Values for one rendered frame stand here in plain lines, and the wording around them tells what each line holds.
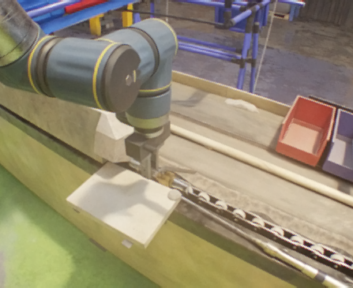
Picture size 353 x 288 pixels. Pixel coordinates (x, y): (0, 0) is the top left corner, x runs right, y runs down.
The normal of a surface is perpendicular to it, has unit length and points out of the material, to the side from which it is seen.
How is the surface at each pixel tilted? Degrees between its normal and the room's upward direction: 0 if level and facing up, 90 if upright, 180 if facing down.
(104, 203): 0
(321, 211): 0
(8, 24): 92
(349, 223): 0
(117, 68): 85
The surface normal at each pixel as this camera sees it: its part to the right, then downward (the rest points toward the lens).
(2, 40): 0.65, 0.66
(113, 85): 0.88, 0.29
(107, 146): -0.50, 0.21
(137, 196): 0.04, -0.79
